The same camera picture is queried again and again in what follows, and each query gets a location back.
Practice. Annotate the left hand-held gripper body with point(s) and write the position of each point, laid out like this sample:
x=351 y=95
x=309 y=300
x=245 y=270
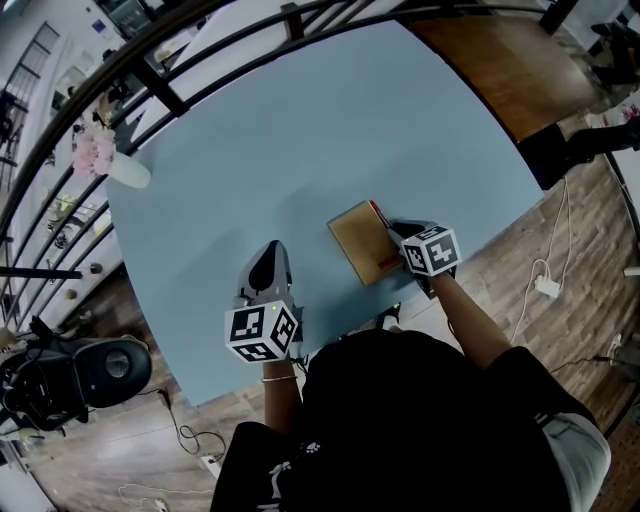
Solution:
x=255 y=330

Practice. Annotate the person's black shirt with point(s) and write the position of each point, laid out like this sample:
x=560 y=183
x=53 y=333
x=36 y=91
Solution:
x=400 y=430

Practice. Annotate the person's right forearm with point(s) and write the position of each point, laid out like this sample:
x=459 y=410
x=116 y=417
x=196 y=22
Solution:
x=470 y=325

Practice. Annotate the black metal railing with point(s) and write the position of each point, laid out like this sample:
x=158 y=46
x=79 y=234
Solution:
x=160 y=87

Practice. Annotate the white vase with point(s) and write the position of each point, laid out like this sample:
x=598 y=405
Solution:
x=131 y=172

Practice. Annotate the person's left forearm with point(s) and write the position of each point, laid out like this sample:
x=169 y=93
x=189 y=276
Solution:
x=282 y=405

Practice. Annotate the black clog shoe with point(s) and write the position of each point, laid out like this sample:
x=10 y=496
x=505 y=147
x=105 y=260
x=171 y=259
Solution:
x=389 y=317

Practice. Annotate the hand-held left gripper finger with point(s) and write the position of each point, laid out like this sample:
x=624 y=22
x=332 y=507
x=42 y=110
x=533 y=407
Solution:
x=245 y=280
x=285 y=280

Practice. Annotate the brown wooden table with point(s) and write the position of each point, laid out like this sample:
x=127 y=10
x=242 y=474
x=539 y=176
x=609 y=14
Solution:
x=500 y=70

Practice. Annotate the black padded chair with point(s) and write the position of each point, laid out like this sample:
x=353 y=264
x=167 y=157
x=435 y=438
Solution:
x=115 y=365

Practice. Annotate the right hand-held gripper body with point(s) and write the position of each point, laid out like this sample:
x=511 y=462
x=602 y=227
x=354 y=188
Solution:
x=432 y=252

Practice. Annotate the light blue table top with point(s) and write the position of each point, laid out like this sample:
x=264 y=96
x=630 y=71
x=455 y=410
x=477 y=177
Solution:
x=300 y=150

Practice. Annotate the person's grey shorts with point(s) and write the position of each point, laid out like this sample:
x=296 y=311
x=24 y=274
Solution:
x=580 y=460

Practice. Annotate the small green round pot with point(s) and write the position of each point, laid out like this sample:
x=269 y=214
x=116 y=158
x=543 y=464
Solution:
x=70 y=294

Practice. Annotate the white power strip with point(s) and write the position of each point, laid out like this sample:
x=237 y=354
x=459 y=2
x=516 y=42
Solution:
x=211 y=460

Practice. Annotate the white charger block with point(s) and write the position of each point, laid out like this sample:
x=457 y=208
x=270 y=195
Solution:
x=546 y=288

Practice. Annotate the small brown round pot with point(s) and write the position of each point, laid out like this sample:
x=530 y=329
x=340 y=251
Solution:
x=95 y=268

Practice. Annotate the red pen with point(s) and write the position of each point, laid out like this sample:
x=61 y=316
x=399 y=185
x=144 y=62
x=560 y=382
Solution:
x=378 y=210

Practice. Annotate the brown notebook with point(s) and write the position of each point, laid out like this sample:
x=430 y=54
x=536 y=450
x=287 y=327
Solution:
x=365 y=242

